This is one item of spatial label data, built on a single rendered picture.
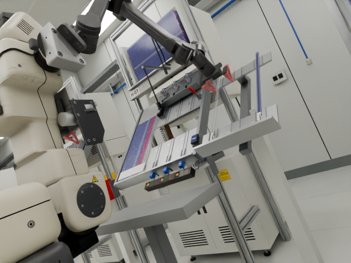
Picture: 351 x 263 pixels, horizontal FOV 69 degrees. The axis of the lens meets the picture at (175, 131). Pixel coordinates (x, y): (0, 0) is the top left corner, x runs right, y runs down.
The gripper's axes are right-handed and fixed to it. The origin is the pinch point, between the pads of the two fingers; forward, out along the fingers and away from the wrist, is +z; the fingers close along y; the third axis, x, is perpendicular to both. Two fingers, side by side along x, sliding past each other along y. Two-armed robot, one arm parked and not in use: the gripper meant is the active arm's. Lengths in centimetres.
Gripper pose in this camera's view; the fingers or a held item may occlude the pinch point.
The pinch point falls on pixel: (223, 85)
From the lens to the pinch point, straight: 119.6
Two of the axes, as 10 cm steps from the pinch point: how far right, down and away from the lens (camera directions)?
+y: -6.8, 3.6, 6.4
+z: 7.0, 5.6, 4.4
